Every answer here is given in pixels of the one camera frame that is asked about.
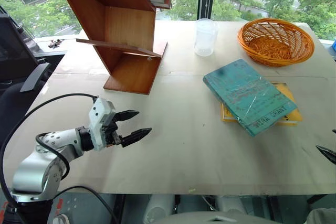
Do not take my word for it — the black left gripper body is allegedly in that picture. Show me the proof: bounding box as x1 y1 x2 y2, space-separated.
101 113 124 147

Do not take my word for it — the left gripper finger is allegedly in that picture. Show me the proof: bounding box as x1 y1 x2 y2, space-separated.
114 110 140 123
121 127 153 148

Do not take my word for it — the yellow book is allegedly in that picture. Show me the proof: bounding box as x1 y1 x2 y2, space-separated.
220 82 303 126

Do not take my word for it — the brown wooden bookshelf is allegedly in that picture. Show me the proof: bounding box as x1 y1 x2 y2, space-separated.
52 0 174 95

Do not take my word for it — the teal book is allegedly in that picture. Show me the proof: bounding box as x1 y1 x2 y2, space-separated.
202 59 299 137

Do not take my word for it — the dark key bunch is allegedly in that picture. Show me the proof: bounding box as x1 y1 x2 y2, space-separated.
47 38 65 50

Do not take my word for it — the black office chair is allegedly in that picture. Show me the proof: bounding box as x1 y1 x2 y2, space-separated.
0 61 50 143

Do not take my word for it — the orange wicker basket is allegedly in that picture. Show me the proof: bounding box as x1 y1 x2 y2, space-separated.
237 18 316 68

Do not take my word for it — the grey robot torso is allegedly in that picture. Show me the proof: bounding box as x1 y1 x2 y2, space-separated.
143 194 272 224

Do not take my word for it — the clear plastic beaker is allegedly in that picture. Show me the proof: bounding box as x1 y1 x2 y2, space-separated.
194 18 219 57

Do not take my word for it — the black monitor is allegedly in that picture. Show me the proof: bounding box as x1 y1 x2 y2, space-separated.
0 5 40 83

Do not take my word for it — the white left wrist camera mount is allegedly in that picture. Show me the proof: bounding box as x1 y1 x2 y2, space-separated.
88 98 117 152

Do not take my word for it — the black lower body cable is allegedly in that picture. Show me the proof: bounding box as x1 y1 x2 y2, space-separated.
51 185 119 224

